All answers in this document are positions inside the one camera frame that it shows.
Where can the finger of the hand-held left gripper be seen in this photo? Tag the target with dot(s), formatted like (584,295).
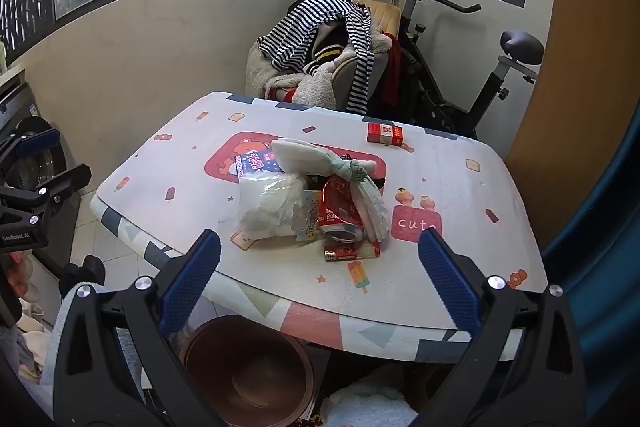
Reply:
(60,187)
(42,140)

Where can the red garment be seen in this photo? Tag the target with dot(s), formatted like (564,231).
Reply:
(394,72)

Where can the blue snack packet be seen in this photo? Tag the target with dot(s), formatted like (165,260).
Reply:
(252,164)

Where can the clear bag with tissue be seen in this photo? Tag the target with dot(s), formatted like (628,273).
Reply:
(270,207)

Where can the striped black white shirt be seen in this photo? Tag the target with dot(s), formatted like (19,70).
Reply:
(295,32)

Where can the yellow grey chair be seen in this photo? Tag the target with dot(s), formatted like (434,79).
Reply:
(380,17)

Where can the light blue fleece cloth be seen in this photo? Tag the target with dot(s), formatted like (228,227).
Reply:
(57,322)

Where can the red cigarette box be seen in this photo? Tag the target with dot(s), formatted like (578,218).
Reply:
(384,134)

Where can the pastel cartoon packet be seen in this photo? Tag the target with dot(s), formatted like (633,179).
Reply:
(309,213)

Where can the brown round bin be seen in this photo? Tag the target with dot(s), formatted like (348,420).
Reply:
(245,372)

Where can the washing machine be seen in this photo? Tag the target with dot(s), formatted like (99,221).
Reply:
(45,167)

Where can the black jacket with yellow stripe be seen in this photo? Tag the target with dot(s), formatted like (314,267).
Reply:
(327,44)

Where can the wooden door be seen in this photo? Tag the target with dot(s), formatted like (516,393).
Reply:
(575,82)

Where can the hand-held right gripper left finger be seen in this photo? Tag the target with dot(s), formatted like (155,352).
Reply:
(192,277)

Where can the cartoon printed table cover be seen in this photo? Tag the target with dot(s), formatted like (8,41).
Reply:
(450,187)

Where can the crushed red can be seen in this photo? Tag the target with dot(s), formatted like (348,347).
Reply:
(340,207)

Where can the person's left hand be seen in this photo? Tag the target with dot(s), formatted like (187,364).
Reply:
(17,279)

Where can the black cloth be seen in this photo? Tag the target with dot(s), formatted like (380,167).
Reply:
(379,185)

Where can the red lighter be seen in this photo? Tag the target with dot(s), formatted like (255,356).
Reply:
(350,252)

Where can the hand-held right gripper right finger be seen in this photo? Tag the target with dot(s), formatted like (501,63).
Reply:
(447,277)

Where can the black exercise bike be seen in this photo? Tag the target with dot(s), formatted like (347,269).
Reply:
(440,92)

